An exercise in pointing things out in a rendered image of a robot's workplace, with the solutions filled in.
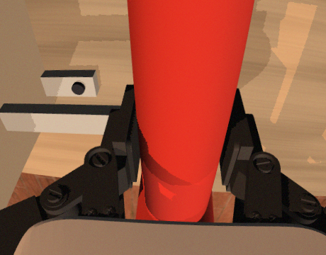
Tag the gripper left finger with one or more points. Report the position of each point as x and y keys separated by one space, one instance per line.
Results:
x=89 y=190

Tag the red cylinder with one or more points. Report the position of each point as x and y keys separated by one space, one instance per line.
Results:
x=186 y=57

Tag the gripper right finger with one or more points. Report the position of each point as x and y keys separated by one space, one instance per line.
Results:
x=262 y=193

